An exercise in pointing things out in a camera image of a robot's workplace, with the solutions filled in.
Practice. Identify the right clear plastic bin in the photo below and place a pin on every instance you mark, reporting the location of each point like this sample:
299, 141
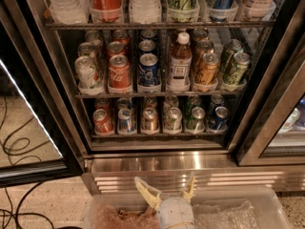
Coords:
245, 207

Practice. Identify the red coca-cola can top shelf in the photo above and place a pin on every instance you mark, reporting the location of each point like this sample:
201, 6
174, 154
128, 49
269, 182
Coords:
107, 10

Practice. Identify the blue white can bottom rear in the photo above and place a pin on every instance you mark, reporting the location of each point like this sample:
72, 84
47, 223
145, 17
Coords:
123, 103

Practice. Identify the silver green 7up can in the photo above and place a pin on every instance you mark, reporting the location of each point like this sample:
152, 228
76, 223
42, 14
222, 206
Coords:
173, 120

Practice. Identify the blue white can bottom shelf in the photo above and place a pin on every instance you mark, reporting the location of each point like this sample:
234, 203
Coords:
125, 120

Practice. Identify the open glass fridge door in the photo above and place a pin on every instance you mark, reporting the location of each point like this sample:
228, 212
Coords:
39, 139

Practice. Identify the red can bottom rear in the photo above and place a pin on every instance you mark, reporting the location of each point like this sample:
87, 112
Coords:
102, 103

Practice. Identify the green can shelf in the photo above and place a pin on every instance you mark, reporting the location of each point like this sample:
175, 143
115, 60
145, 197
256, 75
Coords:
195, 121
183, 10

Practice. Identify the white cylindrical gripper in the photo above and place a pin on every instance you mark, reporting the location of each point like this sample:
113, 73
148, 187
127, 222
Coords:
173, 210

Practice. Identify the green can bottom rear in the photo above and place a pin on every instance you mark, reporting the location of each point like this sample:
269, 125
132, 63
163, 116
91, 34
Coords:
193, 101

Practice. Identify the red coca-cola can shelf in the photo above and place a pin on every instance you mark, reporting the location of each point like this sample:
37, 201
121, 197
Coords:
102, 121
107, 10

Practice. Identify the white can middle shelf front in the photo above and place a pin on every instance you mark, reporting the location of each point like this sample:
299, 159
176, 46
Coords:
87, 72

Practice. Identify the green can bottom shelf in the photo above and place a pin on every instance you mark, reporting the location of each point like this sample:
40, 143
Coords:
195, 121

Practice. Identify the red coca-cola can bottom shelf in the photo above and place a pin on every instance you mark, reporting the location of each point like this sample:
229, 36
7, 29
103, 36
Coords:
102, 121

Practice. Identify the brown tea bottle white cap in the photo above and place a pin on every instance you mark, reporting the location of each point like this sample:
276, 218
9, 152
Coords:
180, 60

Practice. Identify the blue pepsi can middle front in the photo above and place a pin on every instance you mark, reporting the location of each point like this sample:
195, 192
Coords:
148, 70

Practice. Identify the blue pepsi can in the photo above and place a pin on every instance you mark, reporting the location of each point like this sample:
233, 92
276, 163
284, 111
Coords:
149, 35
146, 46
148, 70

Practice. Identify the orange gold can middle rear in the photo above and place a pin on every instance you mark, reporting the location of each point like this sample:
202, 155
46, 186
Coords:
200, 34

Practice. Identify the green can middle front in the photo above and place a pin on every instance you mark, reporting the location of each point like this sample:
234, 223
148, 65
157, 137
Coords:
238, 66

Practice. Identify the clear plastic bin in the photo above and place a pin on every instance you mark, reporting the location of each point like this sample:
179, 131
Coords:
245, 207
120, 212

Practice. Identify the green can top shelf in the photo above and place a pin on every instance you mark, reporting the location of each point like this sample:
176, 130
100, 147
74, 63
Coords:
183, 10

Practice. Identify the blue pepsi can middle rear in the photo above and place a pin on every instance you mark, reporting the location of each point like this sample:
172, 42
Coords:
149, 35

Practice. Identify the red coca-cola can middle front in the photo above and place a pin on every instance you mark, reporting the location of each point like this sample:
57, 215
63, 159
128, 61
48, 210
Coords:
120, 72

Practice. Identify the white can middle shelf rear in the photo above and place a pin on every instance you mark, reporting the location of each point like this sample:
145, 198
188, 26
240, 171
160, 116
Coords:
95, 38

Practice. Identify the gold can bottom rear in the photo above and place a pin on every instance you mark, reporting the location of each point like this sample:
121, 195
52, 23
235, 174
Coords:
149, 102

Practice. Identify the red bull can top shelf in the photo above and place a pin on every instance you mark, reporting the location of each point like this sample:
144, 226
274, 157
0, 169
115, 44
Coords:
222, 10

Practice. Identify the left clear plastic bin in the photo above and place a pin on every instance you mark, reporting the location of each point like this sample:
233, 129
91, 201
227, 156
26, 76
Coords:
120, 212

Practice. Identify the red coca-cola can middle rear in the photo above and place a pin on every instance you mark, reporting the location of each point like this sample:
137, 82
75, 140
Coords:
121, 36

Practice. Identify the orange gold can middle front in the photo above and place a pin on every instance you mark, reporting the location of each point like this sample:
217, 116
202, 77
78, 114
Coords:
207, 68

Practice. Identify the right glass fridge door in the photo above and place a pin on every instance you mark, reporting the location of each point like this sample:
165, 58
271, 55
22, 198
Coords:
280, 72

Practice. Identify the clear water bottle top centre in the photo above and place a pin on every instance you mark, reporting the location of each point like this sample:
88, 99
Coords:
145, 11

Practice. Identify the orange gold can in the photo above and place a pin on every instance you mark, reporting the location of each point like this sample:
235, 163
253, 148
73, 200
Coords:
201, 47
200, 34
207, 68

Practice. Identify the stainless steel fridge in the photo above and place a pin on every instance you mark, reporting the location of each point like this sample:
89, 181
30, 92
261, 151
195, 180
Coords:
162, 158

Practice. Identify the gold can bottom shelf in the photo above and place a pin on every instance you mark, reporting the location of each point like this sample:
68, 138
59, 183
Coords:
150, 119

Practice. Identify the green can middle rear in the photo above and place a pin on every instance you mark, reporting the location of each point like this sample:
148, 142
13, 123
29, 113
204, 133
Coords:
229, 50

